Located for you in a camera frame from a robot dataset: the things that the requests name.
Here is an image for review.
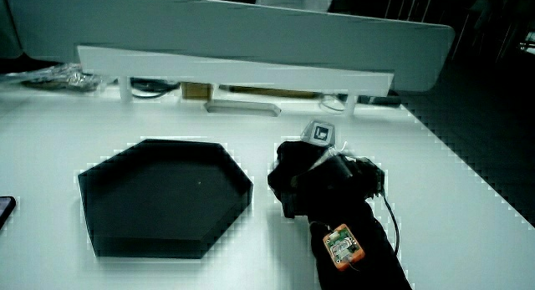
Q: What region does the brown cardboard box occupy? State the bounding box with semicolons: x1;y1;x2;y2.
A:
181;82;213;101

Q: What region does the white partition panel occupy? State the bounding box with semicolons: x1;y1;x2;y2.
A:
3;0;456;93

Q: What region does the black hexagonal tray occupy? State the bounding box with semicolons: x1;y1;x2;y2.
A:
77;138;255;260

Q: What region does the brown wooden stick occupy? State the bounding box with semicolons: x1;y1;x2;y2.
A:
218;84;324;100

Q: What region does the dark chair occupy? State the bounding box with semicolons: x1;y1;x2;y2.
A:
449;0;523;64

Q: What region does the black coiled cable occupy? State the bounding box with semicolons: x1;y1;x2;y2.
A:
129;77;181;100

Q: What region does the white shelf riser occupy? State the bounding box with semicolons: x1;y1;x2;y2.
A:
76;44;395;117

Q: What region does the black smartphone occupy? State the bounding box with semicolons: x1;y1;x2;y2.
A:
0;195;18;231

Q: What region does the black glove cable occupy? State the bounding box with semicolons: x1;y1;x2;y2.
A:
380;191;401;257

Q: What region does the white desk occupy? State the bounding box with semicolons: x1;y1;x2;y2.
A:
0;81;535;290

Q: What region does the orange sensor module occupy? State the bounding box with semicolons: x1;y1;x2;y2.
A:
322;223;366;272

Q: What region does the person's right hand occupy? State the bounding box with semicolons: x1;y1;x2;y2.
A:
267;120;386;219

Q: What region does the clear plastic bag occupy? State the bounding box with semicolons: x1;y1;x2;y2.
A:
0;63;105;94

